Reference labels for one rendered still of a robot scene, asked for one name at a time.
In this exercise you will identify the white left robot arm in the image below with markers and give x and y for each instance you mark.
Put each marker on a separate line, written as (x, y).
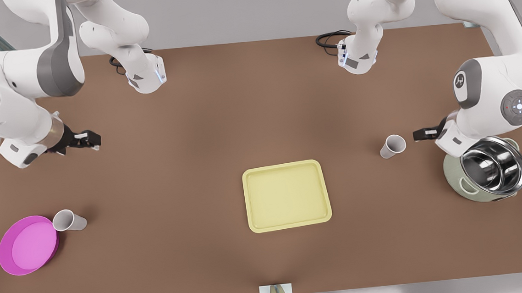
(477, 21)

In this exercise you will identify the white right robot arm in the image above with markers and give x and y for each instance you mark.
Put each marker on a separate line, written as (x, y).
(13, 85)

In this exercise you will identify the white IKEA cup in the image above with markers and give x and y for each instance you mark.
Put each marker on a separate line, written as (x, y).
(71, 220)
(392, 146)

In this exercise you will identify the yellow rectangular tray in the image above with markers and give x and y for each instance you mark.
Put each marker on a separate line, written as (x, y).
(286, 196)

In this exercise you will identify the green pot with steel inside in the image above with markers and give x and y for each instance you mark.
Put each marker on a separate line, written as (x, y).
(492, 169)

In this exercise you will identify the pink round plate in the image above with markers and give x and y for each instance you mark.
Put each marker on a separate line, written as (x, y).
(26, 245)

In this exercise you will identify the silver post foot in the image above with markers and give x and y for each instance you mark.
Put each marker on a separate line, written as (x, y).
(264, 291)
(470, 24)

